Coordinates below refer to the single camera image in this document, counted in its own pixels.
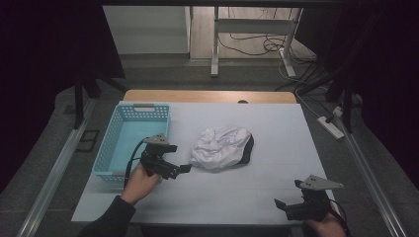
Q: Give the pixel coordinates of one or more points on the small black floor frame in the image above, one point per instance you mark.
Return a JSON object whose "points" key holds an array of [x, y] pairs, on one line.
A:
{"points": [[88, 141]]}

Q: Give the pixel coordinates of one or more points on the person's right hand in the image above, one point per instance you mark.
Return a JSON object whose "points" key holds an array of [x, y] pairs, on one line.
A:
{"points": [[324, 228]]}

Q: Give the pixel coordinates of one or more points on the wooden table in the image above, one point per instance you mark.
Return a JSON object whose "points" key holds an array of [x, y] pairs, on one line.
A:
{"points": [[204, 96]]}

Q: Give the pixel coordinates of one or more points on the white desk frame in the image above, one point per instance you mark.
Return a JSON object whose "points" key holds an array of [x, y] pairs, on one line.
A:
{"points": [[253, 25]]}

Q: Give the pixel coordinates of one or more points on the white power strip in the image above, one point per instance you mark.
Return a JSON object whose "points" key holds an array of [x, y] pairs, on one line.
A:
{"points": [[330, 127]]}

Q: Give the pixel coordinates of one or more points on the black stand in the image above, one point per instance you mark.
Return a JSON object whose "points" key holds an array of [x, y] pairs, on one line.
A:
{"points": [[346, 98], [79, 98]]}

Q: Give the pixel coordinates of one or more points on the white cabinet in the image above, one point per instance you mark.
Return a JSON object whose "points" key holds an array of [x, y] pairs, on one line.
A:
{"points": [[146, 31]]}

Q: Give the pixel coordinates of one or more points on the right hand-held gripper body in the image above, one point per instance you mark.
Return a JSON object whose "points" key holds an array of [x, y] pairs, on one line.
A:
{"points": [[311, 207]]}

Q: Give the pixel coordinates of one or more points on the person's left hand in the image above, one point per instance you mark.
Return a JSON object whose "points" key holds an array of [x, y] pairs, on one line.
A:
{"points": [[140, 186]]}

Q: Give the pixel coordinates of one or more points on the white and black garment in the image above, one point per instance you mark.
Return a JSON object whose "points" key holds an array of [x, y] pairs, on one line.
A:
{"points": [[220, 148]]}

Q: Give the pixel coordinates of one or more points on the light blue plastic basket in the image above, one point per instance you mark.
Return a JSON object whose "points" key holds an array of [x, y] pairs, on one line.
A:
{"points": [[131, 113]]}

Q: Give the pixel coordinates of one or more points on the metal floor rail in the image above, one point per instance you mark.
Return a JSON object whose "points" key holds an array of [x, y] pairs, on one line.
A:
{"points": [[56, 171], [369, 177]]}

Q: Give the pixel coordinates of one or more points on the white plug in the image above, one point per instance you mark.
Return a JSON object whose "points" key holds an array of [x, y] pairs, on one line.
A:
{"points": [[337, 111]]}

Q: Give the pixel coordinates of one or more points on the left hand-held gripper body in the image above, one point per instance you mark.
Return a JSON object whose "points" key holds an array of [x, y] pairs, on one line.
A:
{"points": [[156, 161]]}

